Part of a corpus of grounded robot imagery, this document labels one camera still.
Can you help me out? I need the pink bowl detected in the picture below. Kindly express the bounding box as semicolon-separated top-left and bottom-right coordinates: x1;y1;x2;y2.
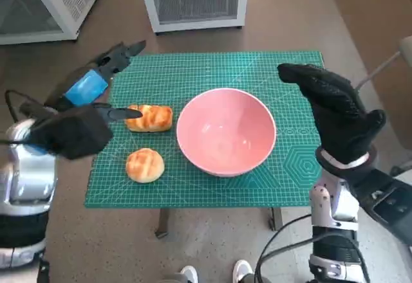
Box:
176;87;277;178

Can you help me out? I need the black table leg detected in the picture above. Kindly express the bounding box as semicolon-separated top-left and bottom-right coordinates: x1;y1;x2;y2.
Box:
154;207;171;241
268;206;283;232

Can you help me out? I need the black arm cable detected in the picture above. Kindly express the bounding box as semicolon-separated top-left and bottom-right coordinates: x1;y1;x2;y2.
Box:
5;89;55;145
252;214;371;283

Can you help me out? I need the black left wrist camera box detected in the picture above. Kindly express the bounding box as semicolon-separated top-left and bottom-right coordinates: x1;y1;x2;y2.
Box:
19;102;113;160

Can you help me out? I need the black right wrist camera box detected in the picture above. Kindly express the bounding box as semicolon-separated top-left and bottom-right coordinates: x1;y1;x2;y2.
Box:
349;167;412;248

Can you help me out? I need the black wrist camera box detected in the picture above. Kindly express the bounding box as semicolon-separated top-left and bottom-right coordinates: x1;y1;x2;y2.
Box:
19;102;113;160
349;167;412;248

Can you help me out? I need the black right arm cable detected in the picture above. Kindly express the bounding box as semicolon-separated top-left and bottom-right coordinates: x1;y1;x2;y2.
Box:
252;214;371;283

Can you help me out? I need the white shoe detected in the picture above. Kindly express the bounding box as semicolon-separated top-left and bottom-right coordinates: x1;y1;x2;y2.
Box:
178;266;198;283
232;259;252;283

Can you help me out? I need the long toy bread loaf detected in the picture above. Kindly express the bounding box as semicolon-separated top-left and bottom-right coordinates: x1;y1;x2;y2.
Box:
124;104;174;133

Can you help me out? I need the large white mesh cabinet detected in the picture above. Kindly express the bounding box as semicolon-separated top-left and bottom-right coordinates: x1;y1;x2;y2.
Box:
0;0;106;45

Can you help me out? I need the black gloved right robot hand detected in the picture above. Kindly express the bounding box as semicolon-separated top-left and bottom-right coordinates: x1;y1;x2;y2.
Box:
277;63;386;165

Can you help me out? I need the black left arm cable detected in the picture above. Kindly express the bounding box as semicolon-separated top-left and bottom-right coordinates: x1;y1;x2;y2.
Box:
5;89;55;145

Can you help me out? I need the green cutting mat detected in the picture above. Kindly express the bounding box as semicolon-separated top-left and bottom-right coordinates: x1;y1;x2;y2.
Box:
84;50;325;208

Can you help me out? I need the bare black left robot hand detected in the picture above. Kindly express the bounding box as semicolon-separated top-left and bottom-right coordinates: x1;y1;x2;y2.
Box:
44;40;147;123

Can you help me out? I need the round toy bread bun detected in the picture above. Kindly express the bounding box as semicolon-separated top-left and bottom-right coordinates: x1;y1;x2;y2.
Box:
125;148;165;184

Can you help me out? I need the grey chair with metal leg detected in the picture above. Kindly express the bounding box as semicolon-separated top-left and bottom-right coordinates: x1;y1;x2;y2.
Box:
355;37;412;178

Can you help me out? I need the small white mesh cabinet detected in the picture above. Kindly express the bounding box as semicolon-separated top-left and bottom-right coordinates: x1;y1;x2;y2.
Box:
137;0;250;35

